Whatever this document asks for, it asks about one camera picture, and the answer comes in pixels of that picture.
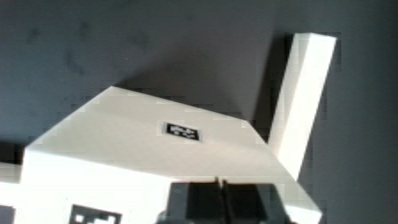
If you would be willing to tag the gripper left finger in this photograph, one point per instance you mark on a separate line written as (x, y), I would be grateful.
(193, 204)

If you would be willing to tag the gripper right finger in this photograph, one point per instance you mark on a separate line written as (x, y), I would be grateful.
(254, 204)

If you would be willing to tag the white cabinet body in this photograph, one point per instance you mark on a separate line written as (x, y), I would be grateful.
(128, 145)

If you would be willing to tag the white U-shaped workspace frame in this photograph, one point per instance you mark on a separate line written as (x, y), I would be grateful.
(298, 98)

